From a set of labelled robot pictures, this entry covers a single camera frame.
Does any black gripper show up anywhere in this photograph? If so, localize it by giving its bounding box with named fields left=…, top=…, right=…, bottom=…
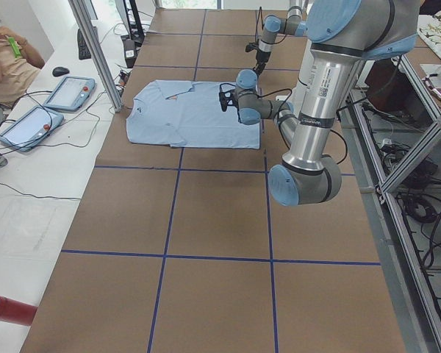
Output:
left=253, top=49, right=270, bottom=76
left=228, top=91, right=238, bottom=109

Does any light blue t-shirt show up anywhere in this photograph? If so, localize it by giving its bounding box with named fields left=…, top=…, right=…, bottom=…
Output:
left=126, top=80, right=260, bottom=149

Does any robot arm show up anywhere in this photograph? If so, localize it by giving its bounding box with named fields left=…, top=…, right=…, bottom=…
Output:
left=251, top=0, right=309, bottom=76
left=219, top=1, right=420, bottom=206

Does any black keyboard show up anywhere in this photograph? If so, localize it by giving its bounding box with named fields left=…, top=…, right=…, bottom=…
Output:
left=76, top=29, right=91, bottom=60

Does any far blue teach pendant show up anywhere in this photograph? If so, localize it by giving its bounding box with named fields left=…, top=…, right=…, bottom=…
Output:
left=43, top=76, right=96, bottom=113

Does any blue teach pendant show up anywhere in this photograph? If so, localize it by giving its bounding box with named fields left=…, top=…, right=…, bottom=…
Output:
left=43, top=76, right=96, bottom=113
left=0, top=106, right=64, bottom=151

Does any black computer mouse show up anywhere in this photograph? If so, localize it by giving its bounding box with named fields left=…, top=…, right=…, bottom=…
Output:
left=52, top=66, right=70, bottom=77

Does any near blue teach pendant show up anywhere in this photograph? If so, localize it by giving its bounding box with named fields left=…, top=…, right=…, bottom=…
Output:
left=0, top=106, right=64, bottom=151

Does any seated person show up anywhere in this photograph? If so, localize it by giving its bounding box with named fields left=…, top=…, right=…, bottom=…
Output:
left=0, top=26, right=45, bottom=107

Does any red cylinder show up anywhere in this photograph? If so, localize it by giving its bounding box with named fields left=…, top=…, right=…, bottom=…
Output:
left=0, top=296, right=37, bottom=327

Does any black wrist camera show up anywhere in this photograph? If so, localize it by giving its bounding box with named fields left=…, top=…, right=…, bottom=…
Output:
left=245, top=43, right=258, bottom=52
left=218, top=90, right=230, bottom=112

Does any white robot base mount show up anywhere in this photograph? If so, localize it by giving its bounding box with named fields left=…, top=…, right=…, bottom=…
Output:
left=275, top=95, right=290, bottom=101

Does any aluminium frame rack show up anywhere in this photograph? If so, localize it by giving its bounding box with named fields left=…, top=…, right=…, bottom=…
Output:
left=340, top=47, right=441, bottom=352

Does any aluminium frame post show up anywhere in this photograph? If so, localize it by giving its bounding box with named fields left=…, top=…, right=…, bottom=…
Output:
left=68, top=0, right=123, bottom=113

